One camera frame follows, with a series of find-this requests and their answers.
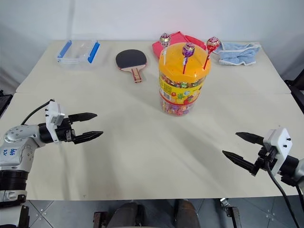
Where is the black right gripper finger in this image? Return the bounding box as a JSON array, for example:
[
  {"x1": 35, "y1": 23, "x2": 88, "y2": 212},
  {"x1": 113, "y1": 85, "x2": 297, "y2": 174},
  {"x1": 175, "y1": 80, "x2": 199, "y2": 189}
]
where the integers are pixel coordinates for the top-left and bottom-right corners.
[
  {"x1": 235, "y1": 132, "x2": 265, "y2": 146},
  {"x1": 222, "y1": 150, "x2": 260, "y2": 177}
]

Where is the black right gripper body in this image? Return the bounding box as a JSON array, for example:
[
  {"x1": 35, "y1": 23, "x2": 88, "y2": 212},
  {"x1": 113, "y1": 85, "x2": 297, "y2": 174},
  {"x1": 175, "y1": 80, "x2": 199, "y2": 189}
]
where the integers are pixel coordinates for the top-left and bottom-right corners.
[{"x1": 254, "y1": 144, "x2": 277, "y2": 171}]

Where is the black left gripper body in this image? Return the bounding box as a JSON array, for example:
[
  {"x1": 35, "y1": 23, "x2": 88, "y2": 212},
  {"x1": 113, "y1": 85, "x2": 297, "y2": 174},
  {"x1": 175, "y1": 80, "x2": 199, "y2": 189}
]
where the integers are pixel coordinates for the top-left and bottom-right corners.
[{"x1": 55, "y1": 118, "x2": 76, "y2": 143}]

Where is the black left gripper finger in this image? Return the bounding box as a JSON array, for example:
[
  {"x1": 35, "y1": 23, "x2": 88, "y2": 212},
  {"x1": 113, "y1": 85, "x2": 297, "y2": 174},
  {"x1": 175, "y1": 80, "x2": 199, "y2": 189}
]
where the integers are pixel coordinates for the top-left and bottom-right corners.
[
  {"x1": 68, "y1": 112, "x2": 98, "y2": 124},
  {"x1": 72, "y1": 131, "x2": 105, "y2": 145}
]

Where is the purple lollipop with red stick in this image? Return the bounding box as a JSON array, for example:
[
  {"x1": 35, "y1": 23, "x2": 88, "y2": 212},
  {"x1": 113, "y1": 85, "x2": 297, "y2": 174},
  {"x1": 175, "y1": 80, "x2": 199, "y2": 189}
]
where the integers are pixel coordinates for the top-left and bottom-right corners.
[{"x1": 181, "y1": 42, "x2": 196, "y2": 74}]

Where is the lollipop with white stick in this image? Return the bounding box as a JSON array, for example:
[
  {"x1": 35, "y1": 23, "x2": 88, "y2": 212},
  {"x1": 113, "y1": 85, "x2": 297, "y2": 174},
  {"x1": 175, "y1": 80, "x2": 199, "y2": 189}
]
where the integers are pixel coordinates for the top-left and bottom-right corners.
[{"x1": 159, "y1": 32, "x2": 171, "y2": 66}]

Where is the clear box with blue clips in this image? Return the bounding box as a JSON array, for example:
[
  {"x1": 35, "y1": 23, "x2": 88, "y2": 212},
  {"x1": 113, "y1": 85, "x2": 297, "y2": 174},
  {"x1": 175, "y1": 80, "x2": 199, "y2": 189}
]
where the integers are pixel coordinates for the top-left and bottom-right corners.
[{"x1": 56, "y1": 38, "x2": 101, "y2": 68}]

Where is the black chair at edge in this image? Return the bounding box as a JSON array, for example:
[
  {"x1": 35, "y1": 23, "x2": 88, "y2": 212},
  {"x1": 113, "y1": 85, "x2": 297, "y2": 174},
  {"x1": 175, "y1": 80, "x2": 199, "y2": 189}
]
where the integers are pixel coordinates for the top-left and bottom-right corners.
[{"x1": 284, "y1": 67, "x2": 304, "y2": 117}]

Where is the black object at edge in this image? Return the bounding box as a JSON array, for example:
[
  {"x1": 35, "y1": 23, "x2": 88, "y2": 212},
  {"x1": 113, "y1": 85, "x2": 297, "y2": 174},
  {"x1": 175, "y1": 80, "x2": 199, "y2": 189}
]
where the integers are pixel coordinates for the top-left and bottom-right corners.
[{"x1": 0, "y1": 89, "x2": 13, "y2": 118}]

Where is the black table tennis paddle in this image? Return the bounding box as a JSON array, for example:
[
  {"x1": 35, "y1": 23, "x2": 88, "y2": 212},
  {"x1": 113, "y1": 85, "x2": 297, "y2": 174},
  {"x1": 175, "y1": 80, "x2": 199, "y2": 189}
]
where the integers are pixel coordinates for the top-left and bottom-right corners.
[{"x1": 115, "y1": 49, "x2": 148, "y2": 84}]

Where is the dark rounded shape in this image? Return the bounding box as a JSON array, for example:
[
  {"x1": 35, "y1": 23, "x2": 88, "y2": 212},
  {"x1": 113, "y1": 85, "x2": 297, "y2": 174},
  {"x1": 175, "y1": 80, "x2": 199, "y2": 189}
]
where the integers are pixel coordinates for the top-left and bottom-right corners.
[
  {"x1": 109, "y1": 201, "x2": 146, "y2": 228},
  {"x1": 175, "y1": 199, "x2": 199, "y2": 228}
]

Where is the light blue towel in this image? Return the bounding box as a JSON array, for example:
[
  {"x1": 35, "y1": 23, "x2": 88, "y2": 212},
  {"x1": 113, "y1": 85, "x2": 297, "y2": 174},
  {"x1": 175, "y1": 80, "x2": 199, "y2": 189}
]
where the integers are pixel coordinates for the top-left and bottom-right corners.
[{"x1": 212, "y1": 41, "x2": 262, "y2": 66}]

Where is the candy jar with orange lid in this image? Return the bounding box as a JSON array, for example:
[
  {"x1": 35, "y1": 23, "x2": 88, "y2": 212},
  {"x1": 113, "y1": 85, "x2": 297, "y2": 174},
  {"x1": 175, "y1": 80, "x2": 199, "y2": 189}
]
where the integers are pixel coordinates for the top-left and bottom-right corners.
[{"x1": 158, "y1": 42, "x2": 212, "y2": 117}]

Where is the red cloth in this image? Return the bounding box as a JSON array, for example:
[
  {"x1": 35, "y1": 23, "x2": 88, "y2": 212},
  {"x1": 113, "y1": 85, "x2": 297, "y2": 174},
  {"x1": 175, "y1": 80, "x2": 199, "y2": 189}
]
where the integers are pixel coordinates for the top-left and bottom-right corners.
[{"x1": 152, "y1": 31, "x2": 207, "y2": 60}]

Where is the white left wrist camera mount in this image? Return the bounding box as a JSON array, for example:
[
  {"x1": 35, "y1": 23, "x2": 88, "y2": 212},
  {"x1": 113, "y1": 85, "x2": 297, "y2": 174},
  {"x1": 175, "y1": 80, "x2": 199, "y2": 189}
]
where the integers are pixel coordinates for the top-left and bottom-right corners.
[{"x1": 45, "y1": 101, "x2": 66, "y2": 145}]

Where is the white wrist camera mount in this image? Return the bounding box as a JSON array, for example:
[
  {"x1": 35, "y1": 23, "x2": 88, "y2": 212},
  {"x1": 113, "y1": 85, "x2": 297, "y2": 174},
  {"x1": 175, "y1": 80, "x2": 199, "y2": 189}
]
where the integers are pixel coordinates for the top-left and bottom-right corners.
[
  {"x1": 263, "y1": 127, "x2": 294, "y2": 177},
  {"x1": 45, "y1": 101, "x2": 66, "y2": 145}
]

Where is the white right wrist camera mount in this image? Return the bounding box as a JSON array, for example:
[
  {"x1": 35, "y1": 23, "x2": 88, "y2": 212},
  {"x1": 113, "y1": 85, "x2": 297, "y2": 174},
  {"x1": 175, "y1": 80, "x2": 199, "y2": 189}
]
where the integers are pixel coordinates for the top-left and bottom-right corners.
[{"x1": 263, "y1": 127, "x2": 294, "y2": 177}]

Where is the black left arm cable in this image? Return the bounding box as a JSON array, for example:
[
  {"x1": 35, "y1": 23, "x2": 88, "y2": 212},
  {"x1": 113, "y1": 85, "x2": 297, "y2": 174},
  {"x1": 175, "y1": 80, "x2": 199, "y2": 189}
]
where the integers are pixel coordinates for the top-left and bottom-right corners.
[{"x1": 20, "y1": 99, "x2": 56, "y2": 125}]

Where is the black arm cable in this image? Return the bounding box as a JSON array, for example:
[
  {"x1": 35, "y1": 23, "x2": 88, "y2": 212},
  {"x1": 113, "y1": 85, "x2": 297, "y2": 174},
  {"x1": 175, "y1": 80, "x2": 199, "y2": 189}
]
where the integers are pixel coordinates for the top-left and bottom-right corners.
[
  {"x1": 266, "y1": 148, "x2": 304, "y2": 228},
  {"x1": 20, "y1": 99, "x2": 56, "y2": 125}
]

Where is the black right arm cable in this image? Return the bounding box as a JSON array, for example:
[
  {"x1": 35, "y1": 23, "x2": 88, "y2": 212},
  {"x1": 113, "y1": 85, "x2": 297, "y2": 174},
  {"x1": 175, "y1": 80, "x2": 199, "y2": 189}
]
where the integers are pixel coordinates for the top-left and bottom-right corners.
[{"x1": 266, "y1": 148, "x2": 304, "y2": 228}]

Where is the black table frame bracket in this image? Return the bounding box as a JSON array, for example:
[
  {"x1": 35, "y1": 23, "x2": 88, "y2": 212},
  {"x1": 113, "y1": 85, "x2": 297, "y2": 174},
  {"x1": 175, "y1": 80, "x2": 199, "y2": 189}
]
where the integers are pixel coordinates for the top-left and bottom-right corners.
[
  {"x1": 18, "y1": 204, "x2": 30, "y2": 228},
  {"x1": 219, "y1": 197, "x2": 240, "y2": 228}
]

